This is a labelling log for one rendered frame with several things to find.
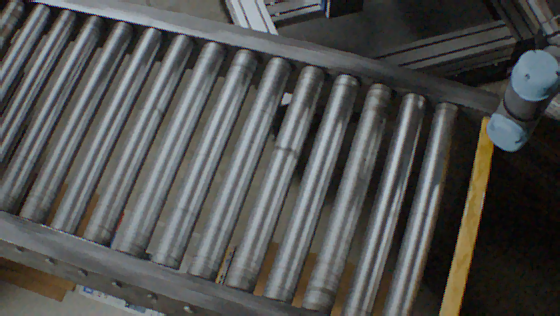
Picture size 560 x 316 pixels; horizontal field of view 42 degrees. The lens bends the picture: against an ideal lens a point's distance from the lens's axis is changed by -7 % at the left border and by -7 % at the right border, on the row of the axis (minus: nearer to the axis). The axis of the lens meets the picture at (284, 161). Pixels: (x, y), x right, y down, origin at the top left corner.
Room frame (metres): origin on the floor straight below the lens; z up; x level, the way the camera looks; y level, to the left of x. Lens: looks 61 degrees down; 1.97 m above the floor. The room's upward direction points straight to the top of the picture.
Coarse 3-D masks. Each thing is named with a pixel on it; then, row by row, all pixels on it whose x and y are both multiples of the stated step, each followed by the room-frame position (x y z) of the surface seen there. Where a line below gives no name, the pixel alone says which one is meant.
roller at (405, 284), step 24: (456, 120) 0.73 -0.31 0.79; (432, 144) 0.68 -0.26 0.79; (432, 168) 0.63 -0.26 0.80; (432, 192) 0.58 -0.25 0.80; (432, 216) 0.54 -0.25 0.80; (408, 240) 0.49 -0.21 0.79; (408, 264) 0.45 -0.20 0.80; (408, 288) 0.41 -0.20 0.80; (384, 312) 0.37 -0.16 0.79; (408, 312) 0.37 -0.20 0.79
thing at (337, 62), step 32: (32, 0) 1.02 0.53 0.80; (64, 0) 1.02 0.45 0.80; (96, 0) 1.01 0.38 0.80; (192, 32) 0.92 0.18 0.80; (224, 32) 0.92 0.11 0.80; (256, 32) 0.92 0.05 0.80; (192, 64) 0.92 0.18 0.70; (224, 64) 0.89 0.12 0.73; (320, 64) 0.84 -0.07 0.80; (352, 64) 0.84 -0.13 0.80; (384, 64) 0.85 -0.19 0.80; (448, 96) 0.78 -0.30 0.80; (480, 96) 0.78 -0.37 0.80; (480, 128) 0.74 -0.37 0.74
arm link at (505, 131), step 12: (504, 108) 0.68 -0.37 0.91; (492, 120) 0.67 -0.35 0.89; (504, 120) 0.66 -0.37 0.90; (516, 120) 0.66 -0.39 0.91; (492, 132) 0.66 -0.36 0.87; (504, 132) 0.65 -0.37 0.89; (516, 132) 0.64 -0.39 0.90; (528, 132) 0.65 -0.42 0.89; (504, 144) 0.64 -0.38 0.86; (516, 144) 0.63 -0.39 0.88
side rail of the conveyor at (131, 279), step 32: (0, 224) 0.51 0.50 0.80; (32, 224) 0.52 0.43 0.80; (32, 256) 0.47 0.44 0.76; (64, 256) 0.46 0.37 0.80; (96, 256) 0.46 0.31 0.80; (128, 256) 0.46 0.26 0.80; (96, 288) 0.44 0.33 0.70; (128, 288) 0.41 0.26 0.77; (160, 288) 0.41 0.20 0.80; (192, 288) 0.41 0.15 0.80; (224, 288) 0.41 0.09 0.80
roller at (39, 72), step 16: (64, 16) 0.98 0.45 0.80; (48, 32) 0.94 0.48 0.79; (64, 32) 0.94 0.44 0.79; (48, 48) 0.89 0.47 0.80; (64, 48) 0.91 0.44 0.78; (32, 64) 0.86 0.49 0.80; (48, 64) 0.86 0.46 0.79; (32, 80) 0.82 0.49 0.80; (48, 80) 0.84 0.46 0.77; (16, 96) 0.78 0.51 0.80; (32, 96) 0.79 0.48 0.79; (16, 112) 0.75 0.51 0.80; (0, 128) 0.71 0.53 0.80; (16, 128) 0.72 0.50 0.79; (0, 144) 0.68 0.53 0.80; (0, 160) 0.65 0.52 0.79
